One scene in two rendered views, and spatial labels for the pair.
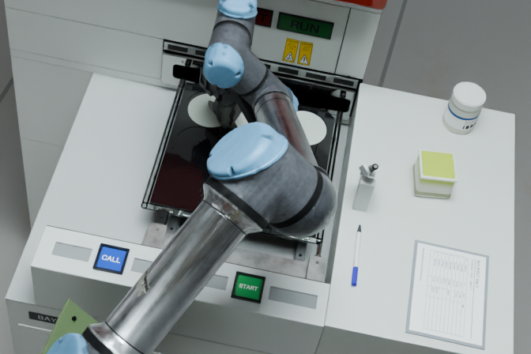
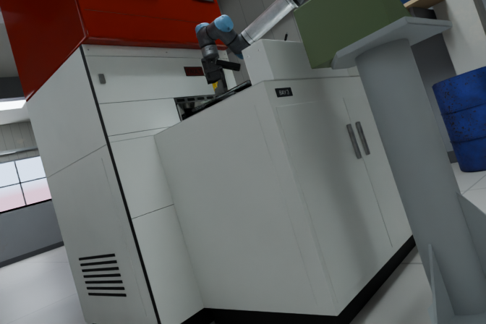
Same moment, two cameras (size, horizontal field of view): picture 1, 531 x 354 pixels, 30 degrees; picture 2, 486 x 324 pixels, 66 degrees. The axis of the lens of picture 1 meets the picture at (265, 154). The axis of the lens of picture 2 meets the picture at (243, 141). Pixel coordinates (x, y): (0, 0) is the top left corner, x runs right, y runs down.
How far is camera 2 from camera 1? 2.41 m
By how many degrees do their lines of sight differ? 69
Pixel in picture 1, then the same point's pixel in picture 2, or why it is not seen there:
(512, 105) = not seen: hidden behind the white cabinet
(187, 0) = (173, 71)
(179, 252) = not seen: outside the picture
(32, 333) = (283, 113)
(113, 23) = (151, 95)
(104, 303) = (292, 62)
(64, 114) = (149, 178)
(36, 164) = (147, 241)
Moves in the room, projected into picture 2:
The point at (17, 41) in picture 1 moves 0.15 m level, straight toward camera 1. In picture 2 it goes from (111, 128) to (142, 116)
